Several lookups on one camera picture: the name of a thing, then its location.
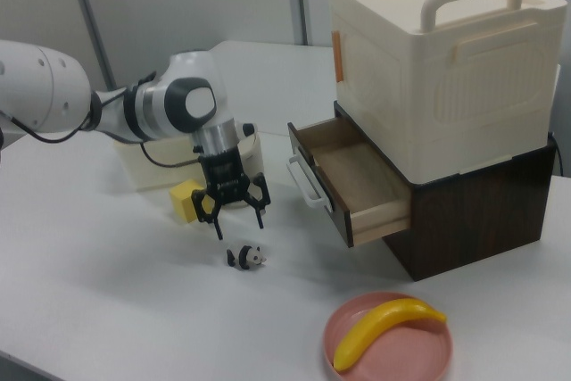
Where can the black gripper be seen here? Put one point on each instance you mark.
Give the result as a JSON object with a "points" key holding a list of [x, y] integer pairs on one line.
{"points": [[223, 174]]}

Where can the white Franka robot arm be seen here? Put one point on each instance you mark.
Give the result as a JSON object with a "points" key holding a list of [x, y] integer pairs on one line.
{"points": [[44, 86]]}

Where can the black and white panda toy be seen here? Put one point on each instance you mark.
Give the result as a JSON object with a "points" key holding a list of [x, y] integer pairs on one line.
{"points": [[244, 257]]}

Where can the yellow toy banana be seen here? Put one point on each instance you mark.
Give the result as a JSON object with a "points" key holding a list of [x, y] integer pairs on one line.
{"points": [[379, 327]]}

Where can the dark wood drawer cabinet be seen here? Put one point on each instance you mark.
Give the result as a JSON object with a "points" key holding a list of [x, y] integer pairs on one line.
{"points": [[473, 216]]}

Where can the yellow cube block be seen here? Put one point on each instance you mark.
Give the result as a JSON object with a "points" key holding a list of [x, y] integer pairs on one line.
{"points": [[184, 203]]}

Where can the cream plastic bin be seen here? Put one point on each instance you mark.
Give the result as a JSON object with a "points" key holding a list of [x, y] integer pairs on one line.
{"points": [[151, 162]]}

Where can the pink plate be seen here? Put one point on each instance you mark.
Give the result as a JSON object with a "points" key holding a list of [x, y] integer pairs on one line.
{"points": [[392, 345]]}

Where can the cream plastic storage box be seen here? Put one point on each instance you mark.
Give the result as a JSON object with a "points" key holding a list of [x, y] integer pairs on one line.
{"points": [[446, 64]]}

